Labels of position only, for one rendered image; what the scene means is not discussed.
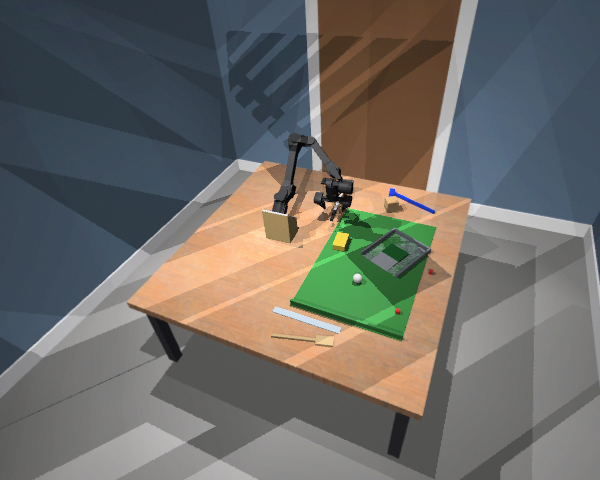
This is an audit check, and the green putting mat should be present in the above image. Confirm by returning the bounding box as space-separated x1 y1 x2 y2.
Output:
294 208 436 334

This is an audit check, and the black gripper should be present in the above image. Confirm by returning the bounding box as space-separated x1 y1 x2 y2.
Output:
313 191 352 212

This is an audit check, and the grey flat strip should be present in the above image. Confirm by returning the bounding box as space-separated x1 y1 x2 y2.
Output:
272 306 341 334

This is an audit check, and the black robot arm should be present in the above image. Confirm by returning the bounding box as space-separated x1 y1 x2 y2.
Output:
272 133 354 215

